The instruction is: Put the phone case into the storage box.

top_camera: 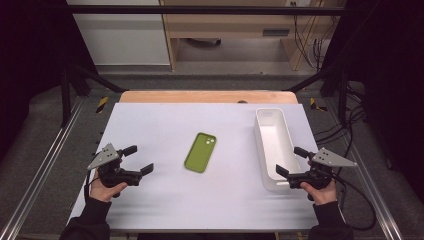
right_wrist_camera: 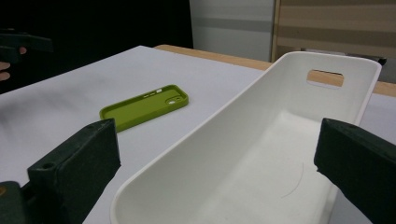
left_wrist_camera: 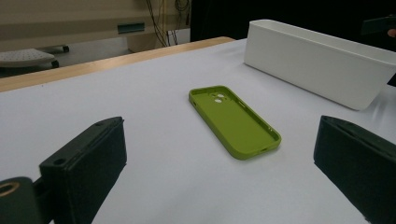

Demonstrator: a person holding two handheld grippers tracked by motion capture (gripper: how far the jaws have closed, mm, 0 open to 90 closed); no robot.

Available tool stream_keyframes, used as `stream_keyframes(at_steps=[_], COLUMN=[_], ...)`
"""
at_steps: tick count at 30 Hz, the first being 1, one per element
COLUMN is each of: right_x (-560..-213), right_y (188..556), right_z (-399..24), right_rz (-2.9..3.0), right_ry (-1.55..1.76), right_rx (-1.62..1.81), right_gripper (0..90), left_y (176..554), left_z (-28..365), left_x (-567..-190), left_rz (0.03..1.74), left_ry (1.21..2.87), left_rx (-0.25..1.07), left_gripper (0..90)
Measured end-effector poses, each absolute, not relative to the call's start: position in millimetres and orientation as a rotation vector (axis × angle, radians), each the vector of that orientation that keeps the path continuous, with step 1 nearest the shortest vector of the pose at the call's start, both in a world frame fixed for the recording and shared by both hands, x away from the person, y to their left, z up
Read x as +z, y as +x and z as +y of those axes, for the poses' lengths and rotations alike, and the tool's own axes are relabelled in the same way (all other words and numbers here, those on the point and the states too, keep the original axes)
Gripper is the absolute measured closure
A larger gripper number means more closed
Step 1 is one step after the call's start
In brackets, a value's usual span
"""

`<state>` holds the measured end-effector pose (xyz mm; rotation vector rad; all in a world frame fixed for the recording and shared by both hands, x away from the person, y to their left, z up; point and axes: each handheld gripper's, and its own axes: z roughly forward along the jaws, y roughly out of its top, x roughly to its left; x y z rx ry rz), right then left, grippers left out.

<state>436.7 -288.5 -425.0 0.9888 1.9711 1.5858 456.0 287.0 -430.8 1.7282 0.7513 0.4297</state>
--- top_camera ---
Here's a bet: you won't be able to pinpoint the white cabinet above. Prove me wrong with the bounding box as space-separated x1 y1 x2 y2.
66 0 171 66

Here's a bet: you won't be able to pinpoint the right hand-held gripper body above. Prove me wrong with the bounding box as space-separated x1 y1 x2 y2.
287 147 358 192

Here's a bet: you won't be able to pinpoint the person's right hand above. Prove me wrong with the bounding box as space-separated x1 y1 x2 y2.
299 160 338 206

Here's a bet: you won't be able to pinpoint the black horizontal frame bar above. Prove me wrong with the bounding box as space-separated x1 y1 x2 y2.
64 4 348 16

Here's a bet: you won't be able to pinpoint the aluminium rail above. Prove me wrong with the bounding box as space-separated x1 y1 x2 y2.
0 96 86 240
324 99 404 240

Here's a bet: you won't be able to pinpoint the bundle of hanging cables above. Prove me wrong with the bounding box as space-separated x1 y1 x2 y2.
293 14 334 71

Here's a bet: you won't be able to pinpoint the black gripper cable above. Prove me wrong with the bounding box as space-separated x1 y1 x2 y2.
83 169 101 201
328 171 378 232

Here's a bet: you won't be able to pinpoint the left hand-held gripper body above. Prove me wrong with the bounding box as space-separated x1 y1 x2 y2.
87 143 144 190

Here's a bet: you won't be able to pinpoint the white plastic storage bin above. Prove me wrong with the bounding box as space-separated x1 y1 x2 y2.
253 107 303 192

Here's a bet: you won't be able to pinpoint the wooden desk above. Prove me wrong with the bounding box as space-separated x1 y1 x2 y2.
159 0 338 72

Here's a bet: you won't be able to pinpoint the white table mat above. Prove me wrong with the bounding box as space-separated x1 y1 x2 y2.
65 102 321 233

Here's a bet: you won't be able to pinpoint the black floor cables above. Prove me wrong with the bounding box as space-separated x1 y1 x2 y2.
314 83 368 144

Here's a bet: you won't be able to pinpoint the black curtain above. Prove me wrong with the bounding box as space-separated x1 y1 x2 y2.
0 0 98 161
319 0 424 201

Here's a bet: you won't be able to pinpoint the person's left hand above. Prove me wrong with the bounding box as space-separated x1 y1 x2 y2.
89 168 129 203

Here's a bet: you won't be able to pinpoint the green phone case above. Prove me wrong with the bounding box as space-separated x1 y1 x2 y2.
183 132 218 174

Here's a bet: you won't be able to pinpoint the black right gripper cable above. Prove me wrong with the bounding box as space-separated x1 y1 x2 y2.
328 171 378 232

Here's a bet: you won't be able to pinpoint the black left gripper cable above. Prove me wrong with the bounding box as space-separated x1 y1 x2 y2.
83 169 101 201

